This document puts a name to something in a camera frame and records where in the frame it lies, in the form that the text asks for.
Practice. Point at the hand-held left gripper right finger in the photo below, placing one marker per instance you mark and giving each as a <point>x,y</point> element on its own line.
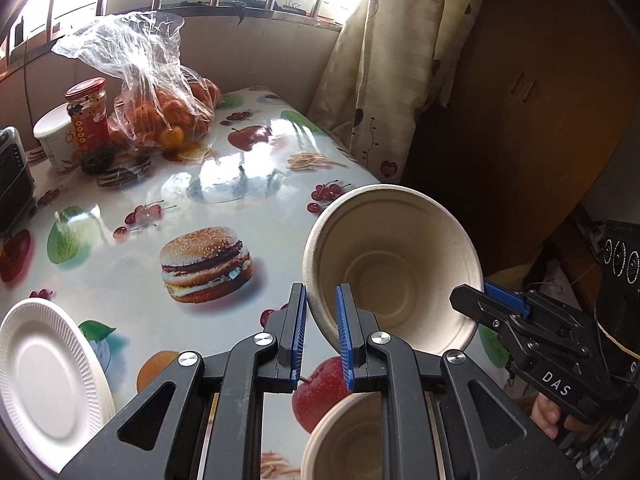
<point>344,340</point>

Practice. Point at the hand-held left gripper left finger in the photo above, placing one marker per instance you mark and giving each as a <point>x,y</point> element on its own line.
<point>299,325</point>

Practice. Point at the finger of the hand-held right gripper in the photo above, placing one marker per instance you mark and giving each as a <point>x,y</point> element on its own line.
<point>507,301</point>
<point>480,307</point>

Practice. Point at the beige paper bowl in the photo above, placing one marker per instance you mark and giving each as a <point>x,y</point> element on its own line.
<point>400,260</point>
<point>350,440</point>

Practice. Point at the white foam plate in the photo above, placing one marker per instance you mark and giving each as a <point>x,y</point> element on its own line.
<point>45,385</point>

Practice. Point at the person's right forearm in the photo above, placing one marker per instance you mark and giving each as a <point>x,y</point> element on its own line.
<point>595,455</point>

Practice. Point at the person's right hand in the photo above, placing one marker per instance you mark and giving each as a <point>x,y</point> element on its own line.
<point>544,412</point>

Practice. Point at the brown wooden cabinet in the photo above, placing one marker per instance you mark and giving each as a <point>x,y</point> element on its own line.
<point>525,110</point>

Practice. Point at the clear bag of oranges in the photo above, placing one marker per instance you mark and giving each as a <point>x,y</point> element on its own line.
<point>150,110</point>

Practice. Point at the cream patterned curtain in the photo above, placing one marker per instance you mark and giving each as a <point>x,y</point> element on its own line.
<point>390,60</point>

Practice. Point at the red-lidded glass sauce jar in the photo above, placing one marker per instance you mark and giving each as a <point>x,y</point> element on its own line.
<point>90,130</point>

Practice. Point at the white plastic tub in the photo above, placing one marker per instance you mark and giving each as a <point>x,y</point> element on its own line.
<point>52,135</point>

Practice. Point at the black binder clip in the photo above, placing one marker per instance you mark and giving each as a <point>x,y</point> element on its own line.
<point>295,6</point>

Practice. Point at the grey desktop air cooler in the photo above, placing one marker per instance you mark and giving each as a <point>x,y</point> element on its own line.
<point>12,175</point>

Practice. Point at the metal window grille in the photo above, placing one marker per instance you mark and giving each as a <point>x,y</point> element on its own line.
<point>200,10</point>

